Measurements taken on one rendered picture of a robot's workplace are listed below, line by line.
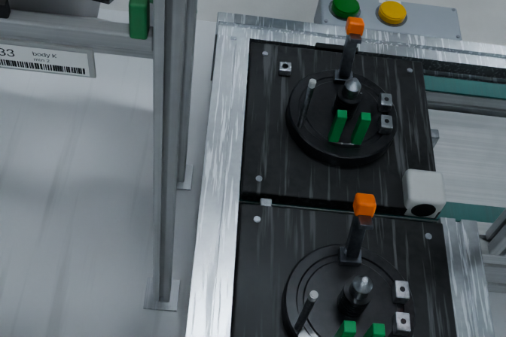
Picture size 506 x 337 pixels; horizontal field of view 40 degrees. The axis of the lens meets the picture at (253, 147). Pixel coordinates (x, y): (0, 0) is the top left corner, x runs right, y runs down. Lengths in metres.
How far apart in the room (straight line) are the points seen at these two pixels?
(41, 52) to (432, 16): 0.70
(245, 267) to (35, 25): 0.38
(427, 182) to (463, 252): 0.09
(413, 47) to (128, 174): 0.44
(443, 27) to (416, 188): 0.32
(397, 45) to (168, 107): 0.55
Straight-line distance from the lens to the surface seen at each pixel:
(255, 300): 0.75
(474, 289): 0.83
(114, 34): 0.48
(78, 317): 0.86
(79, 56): 0.49
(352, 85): 0.83
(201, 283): 0.76
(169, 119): 0.54
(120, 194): 0.93
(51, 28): 0.49
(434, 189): 0.84
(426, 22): 1.07
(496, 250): 0.86
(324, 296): 0.74
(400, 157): 0.88
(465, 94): 1.01
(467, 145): 1.00
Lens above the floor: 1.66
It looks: 55 degrees down
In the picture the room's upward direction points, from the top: 12 degrees clockwise
